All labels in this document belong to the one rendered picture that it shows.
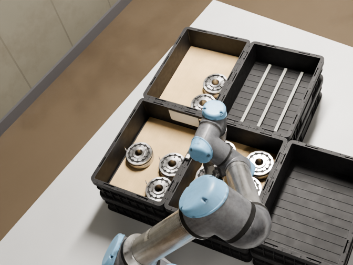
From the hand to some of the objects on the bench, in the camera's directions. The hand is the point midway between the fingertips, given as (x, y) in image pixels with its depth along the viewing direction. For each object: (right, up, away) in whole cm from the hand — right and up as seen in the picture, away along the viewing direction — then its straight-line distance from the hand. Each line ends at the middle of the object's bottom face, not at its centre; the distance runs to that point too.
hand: (218, 175), depth 200 cm
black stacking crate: (+24, +19, +27) cm, 41 cm away
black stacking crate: (+6, -12, +9) cm, 16 cm away
